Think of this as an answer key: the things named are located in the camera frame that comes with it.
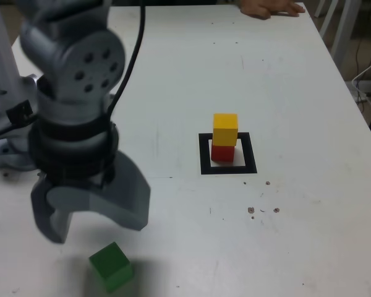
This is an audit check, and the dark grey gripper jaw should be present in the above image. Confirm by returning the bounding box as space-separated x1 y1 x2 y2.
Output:
30 178 74 245

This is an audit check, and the red cube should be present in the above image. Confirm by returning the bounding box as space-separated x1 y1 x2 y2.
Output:
210 144 236 163

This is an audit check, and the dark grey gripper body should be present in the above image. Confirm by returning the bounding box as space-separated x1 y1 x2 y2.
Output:
38 172 114 189

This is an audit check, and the black tape square outline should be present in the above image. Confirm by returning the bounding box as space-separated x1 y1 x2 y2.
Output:
198 132 258 176

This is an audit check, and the green cube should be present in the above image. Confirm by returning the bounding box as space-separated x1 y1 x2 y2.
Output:
88 241 134 294

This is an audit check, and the yellow cube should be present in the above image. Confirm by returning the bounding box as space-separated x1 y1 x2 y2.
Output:
212 113 239 147

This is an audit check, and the white cable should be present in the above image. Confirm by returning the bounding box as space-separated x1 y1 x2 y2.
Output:
351 54 371 115

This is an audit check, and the white metal frame leg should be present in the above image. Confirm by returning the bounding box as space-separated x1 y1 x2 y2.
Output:
330 0 359 67
313 0 340 37

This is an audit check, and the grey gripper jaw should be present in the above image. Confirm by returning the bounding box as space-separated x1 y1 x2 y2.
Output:
46 150 152 232

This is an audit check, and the person's left hand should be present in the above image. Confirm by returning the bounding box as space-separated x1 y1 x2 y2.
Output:
239 0 307 22

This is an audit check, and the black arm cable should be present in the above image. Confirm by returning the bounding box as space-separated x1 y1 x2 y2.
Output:
106 0 147 124

